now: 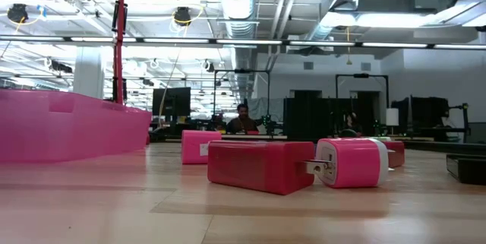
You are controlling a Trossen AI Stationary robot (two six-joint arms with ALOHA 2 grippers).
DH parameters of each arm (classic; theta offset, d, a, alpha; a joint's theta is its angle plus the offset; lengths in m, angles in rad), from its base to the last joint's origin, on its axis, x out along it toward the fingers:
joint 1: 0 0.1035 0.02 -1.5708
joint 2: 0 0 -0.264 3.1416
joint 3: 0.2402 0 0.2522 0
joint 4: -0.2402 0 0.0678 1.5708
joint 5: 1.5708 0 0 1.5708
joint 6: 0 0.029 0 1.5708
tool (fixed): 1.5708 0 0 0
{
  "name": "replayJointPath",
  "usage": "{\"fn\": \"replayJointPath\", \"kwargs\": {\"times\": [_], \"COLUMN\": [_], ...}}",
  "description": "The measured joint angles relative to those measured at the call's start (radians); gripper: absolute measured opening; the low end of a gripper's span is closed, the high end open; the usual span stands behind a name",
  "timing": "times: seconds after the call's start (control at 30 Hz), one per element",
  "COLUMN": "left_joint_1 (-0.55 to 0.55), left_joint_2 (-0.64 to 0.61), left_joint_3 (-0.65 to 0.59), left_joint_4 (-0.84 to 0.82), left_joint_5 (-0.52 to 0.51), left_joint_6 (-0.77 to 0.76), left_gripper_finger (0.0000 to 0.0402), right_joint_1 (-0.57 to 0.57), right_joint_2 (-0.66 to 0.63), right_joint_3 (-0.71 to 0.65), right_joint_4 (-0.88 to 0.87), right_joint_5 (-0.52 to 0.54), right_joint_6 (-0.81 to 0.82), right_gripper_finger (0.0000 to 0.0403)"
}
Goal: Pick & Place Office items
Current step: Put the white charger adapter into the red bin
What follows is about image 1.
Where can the pinkish red labelled box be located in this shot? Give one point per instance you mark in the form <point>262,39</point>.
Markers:
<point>193,147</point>

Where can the large red rectangular box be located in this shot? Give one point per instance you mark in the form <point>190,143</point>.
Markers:
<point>258,166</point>

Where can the magenta and white wall charger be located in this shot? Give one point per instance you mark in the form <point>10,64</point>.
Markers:
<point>357,164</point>

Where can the small red block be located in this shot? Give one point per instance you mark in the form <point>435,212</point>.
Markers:
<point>396,154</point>

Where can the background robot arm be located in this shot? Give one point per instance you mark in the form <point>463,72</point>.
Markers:
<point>267,122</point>

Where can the long ceiling light strip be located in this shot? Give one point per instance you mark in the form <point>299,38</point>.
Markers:
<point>247,42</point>

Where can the white building column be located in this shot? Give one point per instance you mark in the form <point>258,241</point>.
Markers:
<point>88,73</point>

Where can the black background monitor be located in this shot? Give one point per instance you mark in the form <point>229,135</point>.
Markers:
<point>171,101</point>

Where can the black partition screen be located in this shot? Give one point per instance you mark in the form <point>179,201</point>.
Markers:
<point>311,118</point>

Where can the person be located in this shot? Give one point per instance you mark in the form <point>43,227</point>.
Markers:
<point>243,122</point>
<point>351,122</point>
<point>218,122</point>

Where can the wooden background table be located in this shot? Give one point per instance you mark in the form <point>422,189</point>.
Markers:
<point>266,137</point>

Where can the white cylinder lampshade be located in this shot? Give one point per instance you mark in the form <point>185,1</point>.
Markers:
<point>392,116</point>

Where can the pink translucent plastic tray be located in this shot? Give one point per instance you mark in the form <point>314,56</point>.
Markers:
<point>57,130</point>

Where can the black background equipment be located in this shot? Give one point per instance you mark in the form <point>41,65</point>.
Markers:
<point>421,115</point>

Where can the black background stand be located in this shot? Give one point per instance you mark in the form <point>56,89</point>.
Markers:
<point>465,122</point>

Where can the silver round air duct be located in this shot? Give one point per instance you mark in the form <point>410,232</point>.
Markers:
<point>238,0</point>

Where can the black gantry frame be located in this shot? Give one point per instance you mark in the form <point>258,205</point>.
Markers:
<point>243,71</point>
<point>360,75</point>

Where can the black aluminium table frame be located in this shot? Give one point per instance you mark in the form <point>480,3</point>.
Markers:
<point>440,147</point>

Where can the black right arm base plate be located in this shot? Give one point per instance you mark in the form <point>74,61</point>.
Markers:
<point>467,168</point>

